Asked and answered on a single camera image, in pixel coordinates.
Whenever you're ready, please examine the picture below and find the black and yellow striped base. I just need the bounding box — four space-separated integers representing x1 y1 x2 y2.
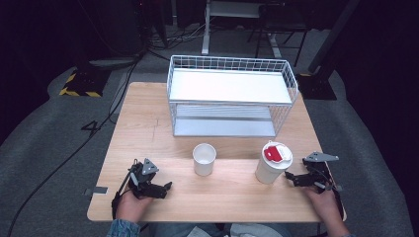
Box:
58 67 112 99

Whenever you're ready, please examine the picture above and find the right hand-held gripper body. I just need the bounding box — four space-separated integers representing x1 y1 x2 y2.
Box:
301 151 340 194

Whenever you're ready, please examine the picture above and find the black chair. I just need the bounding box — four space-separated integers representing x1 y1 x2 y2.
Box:
246 2 310 68

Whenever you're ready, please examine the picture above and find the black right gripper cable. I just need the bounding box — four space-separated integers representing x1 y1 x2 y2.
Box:
324 179 346 220

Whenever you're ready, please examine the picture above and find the small white open cup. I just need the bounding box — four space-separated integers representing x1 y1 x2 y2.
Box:
192 142 217 177

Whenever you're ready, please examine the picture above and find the long black floor cable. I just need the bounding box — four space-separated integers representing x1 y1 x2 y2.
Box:
5 53 144 237

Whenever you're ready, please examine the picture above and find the grey tape strip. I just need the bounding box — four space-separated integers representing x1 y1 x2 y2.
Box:
84 186 109 197

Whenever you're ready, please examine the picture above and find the person's left hand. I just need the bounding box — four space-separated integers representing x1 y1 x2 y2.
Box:
115 189 154 224

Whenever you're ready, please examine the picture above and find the white desk frame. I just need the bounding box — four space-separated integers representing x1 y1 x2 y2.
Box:
201 0 283 59

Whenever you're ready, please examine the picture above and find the bundle of floor cables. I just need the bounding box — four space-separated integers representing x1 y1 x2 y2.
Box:
144 22 211 62

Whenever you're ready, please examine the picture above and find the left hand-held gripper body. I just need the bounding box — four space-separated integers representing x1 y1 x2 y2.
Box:
127 158 166 200

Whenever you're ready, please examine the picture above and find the person's right hand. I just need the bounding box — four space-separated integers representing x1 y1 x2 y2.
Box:
303 185 341 222

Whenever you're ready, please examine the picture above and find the black stand with base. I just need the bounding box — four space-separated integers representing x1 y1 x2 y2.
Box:
296 0 362 102

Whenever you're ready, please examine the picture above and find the white cup with red-tab lid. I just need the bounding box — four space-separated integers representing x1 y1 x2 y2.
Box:
254 140 293 186

